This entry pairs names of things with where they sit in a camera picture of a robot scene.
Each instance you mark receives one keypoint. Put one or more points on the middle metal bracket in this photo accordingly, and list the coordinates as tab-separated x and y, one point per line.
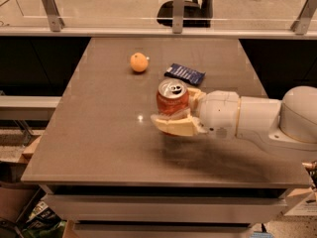
177	16

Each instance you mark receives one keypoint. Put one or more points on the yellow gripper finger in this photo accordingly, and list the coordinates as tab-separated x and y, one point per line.
187	127
195	95

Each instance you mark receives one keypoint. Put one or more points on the right metal bracket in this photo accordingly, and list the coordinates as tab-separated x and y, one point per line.
301	25

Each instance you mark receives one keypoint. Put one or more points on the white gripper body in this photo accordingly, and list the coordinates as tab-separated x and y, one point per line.
219	111

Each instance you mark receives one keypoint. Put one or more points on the red coke can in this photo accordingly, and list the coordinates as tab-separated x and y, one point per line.
172	99

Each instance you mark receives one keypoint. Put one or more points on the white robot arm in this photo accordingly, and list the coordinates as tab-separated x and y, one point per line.
285	128

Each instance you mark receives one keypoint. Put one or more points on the left metal bracket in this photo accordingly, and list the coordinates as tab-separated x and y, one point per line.
55	20

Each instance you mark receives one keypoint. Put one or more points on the green snack bags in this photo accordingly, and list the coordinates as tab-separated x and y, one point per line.
43	223

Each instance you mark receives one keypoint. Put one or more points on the metal bracket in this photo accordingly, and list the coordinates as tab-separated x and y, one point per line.
55	20
301	25
177	16

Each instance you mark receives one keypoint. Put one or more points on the orange fruit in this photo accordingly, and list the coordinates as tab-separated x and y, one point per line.
139	62

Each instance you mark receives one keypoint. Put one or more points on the black office chair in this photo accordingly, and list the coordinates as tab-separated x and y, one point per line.
198	13

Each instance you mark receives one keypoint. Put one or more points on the glass barrier panel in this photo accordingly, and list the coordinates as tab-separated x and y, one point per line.
227	14

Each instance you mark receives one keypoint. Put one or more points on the grey drawer cabinet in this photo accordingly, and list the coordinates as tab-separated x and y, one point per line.
119	216

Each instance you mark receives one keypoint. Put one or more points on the blue snack bar wrapper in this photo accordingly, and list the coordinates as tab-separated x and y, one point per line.
184	73

